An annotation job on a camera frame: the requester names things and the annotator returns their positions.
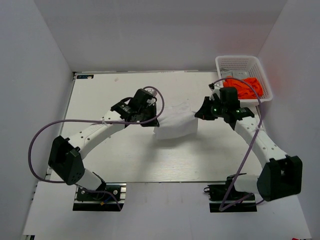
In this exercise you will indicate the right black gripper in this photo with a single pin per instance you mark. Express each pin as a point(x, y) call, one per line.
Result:
point(203, 113)

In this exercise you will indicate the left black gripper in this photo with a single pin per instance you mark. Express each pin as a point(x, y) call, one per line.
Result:
point(152, 106)

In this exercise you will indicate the white t shirt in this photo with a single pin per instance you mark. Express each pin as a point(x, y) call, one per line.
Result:
point(175, 122)

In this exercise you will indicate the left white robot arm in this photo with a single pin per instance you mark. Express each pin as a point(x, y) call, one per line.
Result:
point(67, 154)

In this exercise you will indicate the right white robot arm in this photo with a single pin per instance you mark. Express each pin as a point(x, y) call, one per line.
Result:
point(281, 174)

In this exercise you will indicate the orange t shirt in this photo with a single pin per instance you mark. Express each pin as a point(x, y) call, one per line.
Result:
point(245, 87)

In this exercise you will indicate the grey cloth in basket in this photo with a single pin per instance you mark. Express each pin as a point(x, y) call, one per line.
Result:
point(234, 74)

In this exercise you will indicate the white plastic basket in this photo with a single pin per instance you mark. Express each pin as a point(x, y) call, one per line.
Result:
point(244, 67)

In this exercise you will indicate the blue label sticker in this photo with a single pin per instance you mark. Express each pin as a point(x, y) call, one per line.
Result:
point(85, 76)

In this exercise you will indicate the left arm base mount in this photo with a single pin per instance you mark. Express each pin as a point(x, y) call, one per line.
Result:
point(100, 202)

